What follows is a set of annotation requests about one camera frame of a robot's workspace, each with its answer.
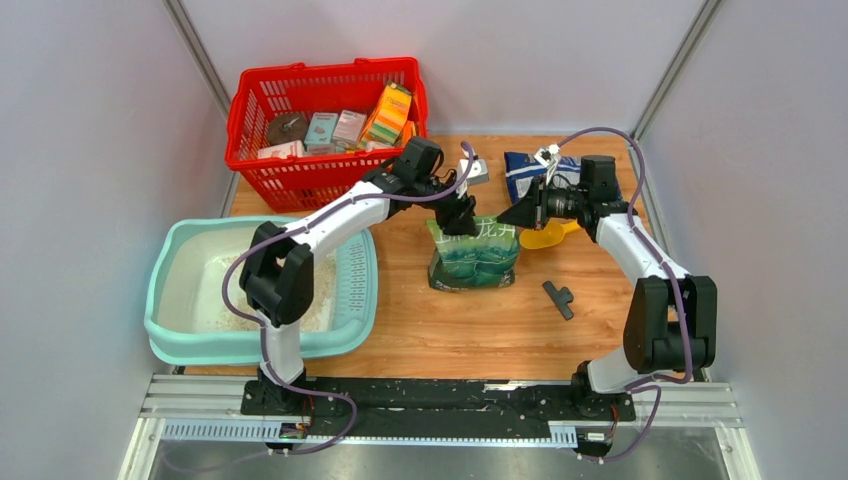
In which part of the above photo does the orange green sponge pack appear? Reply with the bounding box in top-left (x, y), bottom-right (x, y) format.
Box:
top-left (358, 82), bottom-right (412, 149)

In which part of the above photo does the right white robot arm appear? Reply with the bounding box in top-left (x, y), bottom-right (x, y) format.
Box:
top-left (497, 149), bottom-right (718, 419)

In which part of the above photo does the white pink sponge pack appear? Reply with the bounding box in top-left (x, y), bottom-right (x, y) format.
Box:
top-left (256, 140), bottom-right (306, 159)

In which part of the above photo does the blue white snack bag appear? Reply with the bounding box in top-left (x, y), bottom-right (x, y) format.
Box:
top-left (504, 152), bottom-right (581, 204)

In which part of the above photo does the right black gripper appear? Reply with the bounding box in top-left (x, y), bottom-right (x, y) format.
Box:
top-left (498, 174), bottom-right (588, 230)

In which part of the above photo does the black bag clip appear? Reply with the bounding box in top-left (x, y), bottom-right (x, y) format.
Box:
top-left (542, 281), bottom-right (574, 321)

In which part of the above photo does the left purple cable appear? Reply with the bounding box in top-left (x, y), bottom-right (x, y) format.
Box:
top-left (219, 140), bottom-right (478, 458)

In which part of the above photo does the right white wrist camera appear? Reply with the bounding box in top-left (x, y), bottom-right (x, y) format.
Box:
top-left (533, 143), bottom-right (561, 183)

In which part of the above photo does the pink grey small box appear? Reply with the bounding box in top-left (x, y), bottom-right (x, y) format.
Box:
top-left (331, 110), bottom-right (368, 149)

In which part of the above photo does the red plastic shopping basket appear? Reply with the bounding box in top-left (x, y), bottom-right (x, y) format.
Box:
top-left (225, 57), bottom-right (429, 213)

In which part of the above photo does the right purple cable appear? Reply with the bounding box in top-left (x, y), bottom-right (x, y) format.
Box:
top-left (556, 127), bottom-right (696, 464)

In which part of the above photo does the brown round box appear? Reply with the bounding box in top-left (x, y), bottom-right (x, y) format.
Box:
top-left (265, 113), bottom-right (309, 146)

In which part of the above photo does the beige cat litter pile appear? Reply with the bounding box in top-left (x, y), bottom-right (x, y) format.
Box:
top-left (216, 251), bottom-right (337, 333)

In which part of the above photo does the purple cable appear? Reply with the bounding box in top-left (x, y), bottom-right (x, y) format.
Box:
top-left (556, 127), bottom-right (696, 464)
top-left (219, 140), bottom-right (478, 458)

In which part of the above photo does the yellow plastic scoop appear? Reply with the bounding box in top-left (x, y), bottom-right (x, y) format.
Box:
top-left (519, 220), bottom-right (581, 250)

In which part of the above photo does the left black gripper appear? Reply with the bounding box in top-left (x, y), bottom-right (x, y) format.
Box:
top-left (413, 172), bottom-right (479, 237)

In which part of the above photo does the green litter bag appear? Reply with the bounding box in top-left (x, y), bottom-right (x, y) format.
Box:
top-left (426, 216), bottom-right (520, 292)

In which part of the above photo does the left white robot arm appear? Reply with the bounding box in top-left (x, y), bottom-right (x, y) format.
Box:
top-left (222, 136), bottom-right (483, 415)

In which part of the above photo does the teal small box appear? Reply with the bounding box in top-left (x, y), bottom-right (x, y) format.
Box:
top-left (303, 112), bottom-right (339, 148)

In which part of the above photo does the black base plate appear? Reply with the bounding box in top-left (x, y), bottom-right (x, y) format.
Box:
top-left (240, 377), bottom-right (635, 440)

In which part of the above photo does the teal plastic litter box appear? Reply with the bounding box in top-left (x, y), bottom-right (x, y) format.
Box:
top-left (143, 216), bottom-right (378, 366)

